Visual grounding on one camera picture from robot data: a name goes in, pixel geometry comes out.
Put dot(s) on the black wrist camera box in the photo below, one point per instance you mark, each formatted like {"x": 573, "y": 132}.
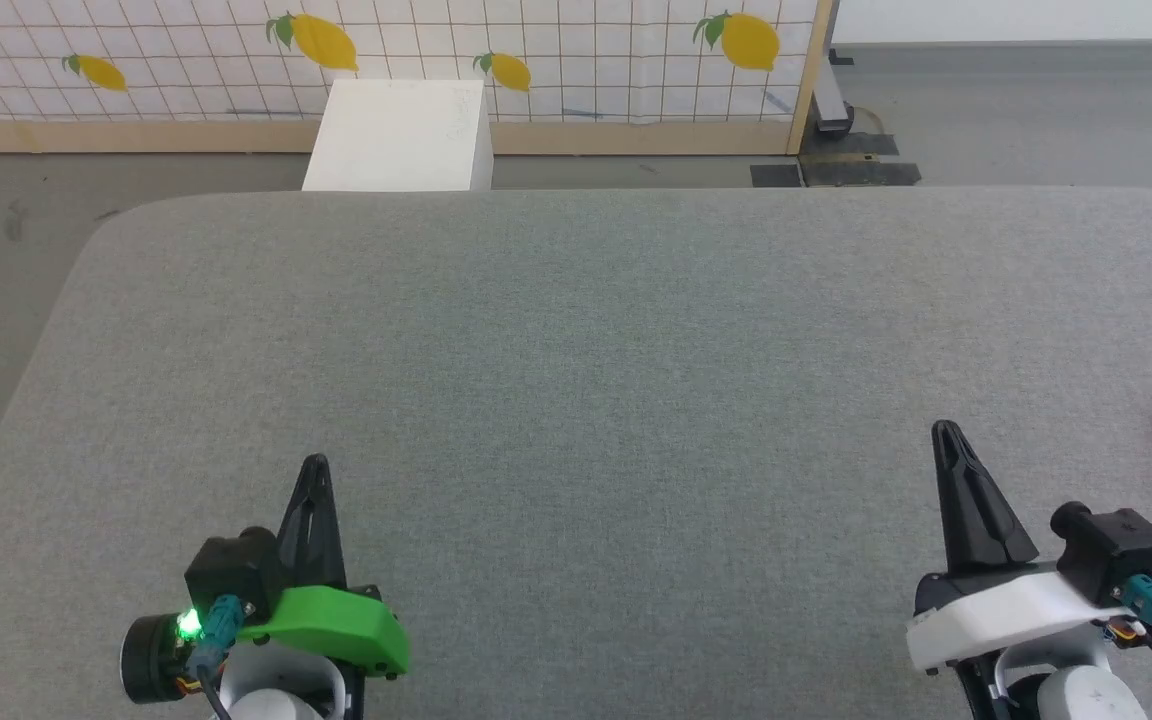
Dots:
{"x": 234, "y": 575}
{"x": 1116, "y": 555}

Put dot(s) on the short black floor tape strip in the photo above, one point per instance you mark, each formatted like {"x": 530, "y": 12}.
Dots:
{"x": 851, "y": 145}

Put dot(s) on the black partition foot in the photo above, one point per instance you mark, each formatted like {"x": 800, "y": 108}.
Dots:
{"x": 833, "y": 105}

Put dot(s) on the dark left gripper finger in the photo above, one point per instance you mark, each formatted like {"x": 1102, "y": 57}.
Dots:
{"x": 292, "y": 545}
{"x": 326, "y": 540}

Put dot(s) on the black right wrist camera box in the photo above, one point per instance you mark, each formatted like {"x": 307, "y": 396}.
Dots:
{"x": 1116, "y": 555}

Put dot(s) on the white box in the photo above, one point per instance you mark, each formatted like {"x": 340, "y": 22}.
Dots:
{"x": 401, "y": 135}

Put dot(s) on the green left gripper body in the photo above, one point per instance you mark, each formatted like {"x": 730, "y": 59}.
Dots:
{"x": 336, "y": 625}

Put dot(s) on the grey fabric sofa cushion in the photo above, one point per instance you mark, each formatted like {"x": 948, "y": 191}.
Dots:
{"x": 576, "y": 400}

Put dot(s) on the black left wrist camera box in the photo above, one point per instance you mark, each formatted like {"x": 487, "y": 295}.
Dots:
{"x": 234, "y": 575}

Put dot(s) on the long black floor tape strip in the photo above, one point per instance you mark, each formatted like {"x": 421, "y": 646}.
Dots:
{"x": 861, "y": 173}

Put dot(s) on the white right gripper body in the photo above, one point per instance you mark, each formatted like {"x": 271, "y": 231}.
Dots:
{"x": 1006, "y": 610}

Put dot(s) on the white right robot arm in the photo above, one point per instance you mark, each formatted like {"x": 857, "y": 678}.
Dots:
{"x": 1076, "y": 695}

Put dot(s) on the wood-framed lemon print partition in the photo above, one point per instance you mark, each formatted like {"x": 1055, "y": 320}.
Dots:
{"x": 576, "y": 60}

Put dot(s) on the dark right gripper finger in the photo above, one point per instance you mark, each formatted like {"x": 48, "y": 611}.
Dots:
{"x": 1001, "y": 515}
{"x": 961, "y": 510}

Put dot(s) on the small black floor tape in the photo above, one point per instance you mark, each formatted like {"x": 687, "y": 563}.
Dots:
{"x": 776, "y": 176}

